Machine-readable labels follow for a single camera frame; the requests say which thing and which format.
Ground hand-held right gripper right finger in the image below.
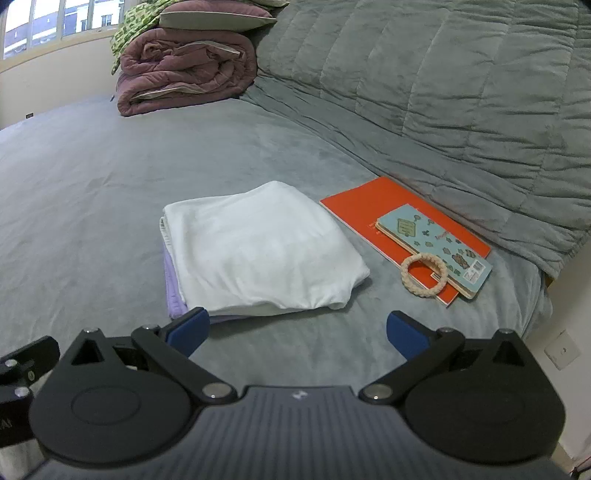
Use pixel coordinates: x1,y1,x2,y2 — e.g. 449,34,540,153
359,308,532,407

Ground grey quilted blanket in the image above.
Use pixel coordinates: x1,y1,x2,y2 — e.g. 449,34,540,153
240,0,591,280

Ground purple folded garment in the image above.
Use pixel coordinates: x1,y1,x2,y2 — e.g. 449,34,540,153
163,247,278,324

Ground mauve folded comforter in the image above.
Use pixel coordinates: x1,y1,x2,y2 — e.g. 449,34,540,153
115,28,258,117

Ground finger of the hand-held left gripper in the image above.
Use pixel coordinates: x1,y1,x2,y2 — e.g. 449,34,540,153
0,336,61,386

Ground teal illustrated book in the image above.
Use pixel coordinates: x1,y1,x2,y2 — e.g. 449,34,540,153
375,203,494,301

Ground orange notebook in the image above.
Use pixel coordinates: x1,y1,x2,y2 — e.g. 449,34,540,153
320,176,491,308

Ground beige braided ring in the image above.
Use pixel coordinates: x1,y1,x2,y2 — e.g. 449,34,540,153
399,253,450,294

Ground window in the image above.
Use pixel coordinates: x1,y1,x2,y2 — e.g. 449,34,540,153
2,0,127,60

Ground white garment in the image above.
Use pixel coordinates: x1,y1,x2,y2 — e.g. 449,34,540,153
159,181,371,317

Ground mauve pillow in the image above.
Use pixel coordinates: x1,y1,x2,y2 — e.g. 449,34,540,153
158,0,278,33

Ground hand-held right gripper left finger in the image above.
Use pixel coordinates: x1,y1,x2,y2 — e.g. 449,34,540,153
55,306,241,407

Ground white wall socket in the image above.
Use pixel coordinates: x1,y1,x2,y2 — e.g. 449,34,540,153
545,329,581,370

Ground green patterned pillow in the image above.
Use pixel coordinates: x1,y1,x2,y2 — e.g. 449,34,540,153
110,0,185,75

